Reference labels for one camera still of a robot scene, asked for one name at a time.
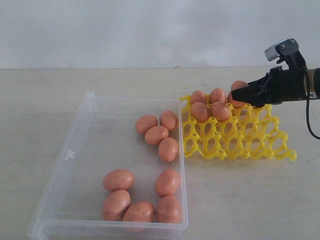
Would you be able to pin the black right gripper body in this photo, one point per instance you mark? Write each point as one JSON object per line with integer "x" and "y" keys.
{"x": 284, "y": 86}

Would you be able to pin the brown egg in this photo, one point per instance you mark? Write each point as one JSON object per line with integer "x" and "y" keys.
{"x": 156, "y": 134}
{"x": 200, "y": 112}
{"x": 217, "y": 95}
{"x": 168, "y": 149}
{"x": 236, "y": 104}
{"x": 198, "y": 96}
{"x": 142, "y": 211}
{"x": 220, "y": 111}
{"x": 238, "y": 85}
{"x": 118, "y": 179}
{"x": 169, "y": 210}
{"x": 115, "y": 205}
{"x": 145, "y": 122}
{"x": 167, "y": 183}
{"x": 169, "y": 120}

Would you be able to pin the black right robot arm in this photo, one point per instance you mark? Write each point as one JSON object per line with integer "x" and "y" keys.
{"x": 312, "y": 78}

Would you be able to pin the yellow plastic egg tray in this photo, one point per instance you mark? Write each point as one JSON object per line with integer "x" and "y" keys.
{"x": 250, "y": 133}

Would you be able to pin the clear plastic box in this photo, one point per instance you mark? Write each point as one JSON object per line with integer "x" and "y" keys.
{"x": 102, "y": 139}

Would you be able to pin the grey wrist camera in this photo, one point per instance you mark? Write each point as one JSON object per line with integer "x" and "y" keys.
{"x": 286, "y": 51}

